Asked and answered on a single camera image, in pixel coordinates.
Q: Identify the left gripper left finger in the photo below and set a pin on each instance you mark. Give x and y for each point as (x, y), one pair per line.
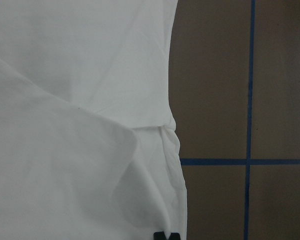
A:
(159, 236)

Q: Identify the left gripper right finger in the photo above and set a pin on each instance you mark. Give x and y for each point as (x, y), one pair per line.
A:
(174, 236)

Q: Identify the white long-sleeve printed shirt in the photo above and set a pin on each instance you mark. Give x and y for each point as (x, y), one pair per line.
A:
(88, 149)

